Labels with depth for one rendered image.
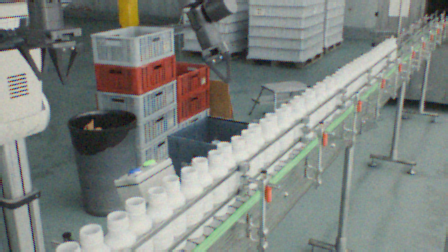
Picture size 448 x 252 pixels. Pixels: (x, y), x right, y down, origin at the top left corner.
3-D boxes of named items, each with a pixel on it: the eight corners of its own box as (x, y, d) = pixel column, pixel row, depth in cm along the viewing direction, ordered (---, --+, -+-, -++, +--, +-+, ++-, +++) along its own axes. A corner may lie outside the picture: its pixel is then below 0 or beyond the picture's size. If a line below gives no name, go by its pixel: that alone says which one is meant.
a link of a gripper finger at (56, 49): (60, 89, 81) (53, 35, 78) (32, 84, 84) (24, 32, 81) (88, 82, 87) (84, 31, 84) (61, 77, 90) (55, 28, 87)
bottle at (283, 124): (282, 163, 148) (284, 114, 143) (266, 158, 152) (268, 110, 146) (291, 157, 153) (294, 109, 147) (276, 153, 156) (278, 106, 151)
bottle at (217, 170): (220, 220, 115) (220, 159, 109) (200, 214, 117) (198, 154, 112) (231, 209, 120) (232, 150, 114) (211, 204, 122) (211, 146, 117)
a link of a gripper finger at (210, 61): (239, 77, 125) (225, 45, 124) (240, 77, 118) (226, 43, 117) (216, 87, 125) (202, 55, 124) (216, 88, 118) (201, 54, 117)
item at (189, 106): (179, 124, 429) (178, 101, 421) (143, 118, 446) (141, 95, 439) (210, 107, 480) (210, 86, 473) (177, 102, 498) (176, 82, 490)
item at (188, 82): (178, 100, 422) (178, 77, 415) (142, 95, 439) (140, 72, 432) (210, 86, 473) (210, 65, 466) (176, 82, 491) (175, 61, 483)
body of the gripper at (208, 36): (227, 50, 125) (215, 24, 124) (227, 47, 114) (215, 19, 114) (205, 59, 125) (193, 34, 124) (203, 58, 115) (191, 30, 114)
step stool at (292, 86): (283, 109, 548) (284, 75, 534) (312, 125, 495) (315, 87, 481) (248, 114, 530) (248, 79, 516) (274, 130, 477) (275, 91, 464)
